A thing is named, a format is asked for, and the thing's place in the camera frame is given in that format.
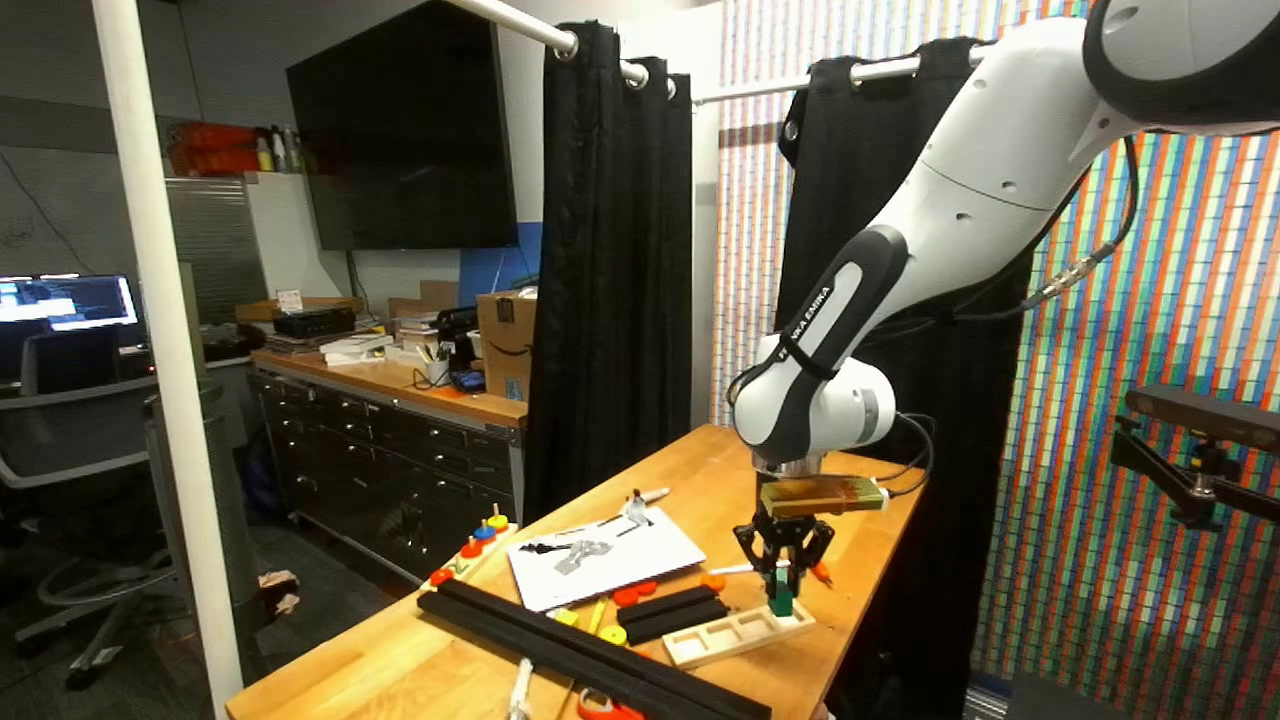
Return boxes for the black drawer cabinet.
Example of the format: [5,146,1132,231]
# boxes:
[252,369,522,580]

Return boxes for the short black rail piece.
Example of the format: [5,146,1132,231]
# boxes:
[617,587,726,645]

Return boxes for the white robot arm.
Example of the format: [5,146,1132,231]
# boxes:
[726,0,1280,492]

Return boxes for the white slotted tray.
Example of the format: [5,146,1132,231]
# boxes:
[660,603,813,668]

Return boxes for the cardboard box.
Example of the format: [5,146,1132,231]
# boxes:
[477,291,534,400]

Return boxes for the long black rail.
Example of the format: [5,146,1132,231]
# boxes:
[415,580,770,720]

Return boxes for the wall television screen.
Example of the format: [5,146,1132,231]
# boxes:
[289,5,514,253]

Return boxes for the computer monitor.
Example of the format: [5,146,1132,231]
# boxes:
[0,275,137,331]

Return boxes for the wrist camera orange box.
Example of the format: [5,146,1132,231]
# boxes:
[761,476,886,521]

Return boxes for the black curtain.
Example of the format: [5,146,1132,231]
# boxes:
[522,19,690,514]

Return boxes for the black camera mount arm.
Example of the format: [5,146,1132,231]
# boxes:
[1113,383,1280,531]

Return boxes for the white vertical pole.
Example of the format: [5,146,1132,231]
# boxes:
[91,0,244,720]

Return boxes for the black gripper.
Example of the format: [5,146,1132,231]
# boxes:
[730,513,835,603]

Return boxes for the green block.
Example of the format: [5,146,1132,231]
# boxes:
[769,560,796,620]

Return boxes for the white clipboard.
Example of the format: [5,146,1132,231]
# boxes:
[506,508,703,613]

